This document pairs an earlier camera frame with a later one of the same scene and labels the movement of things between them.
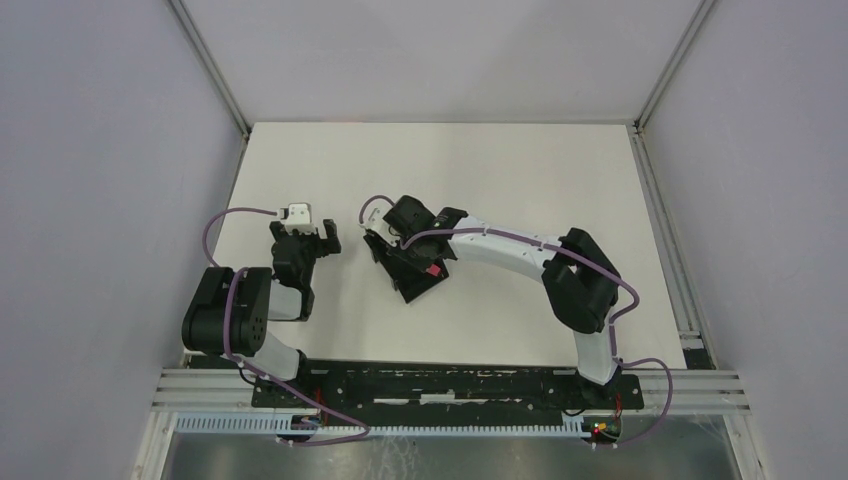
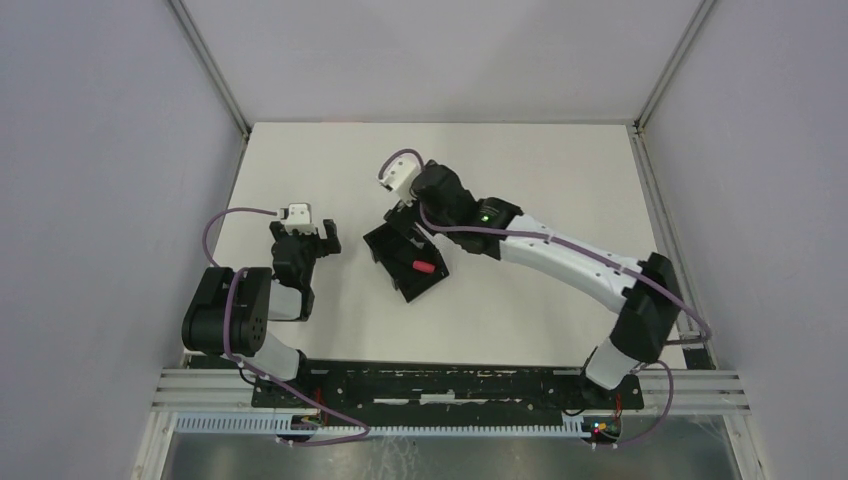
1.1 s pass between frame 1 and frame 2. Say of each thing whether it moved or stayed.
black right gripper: moved
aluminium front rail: stayed
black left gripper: stayed
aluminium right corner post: stayed
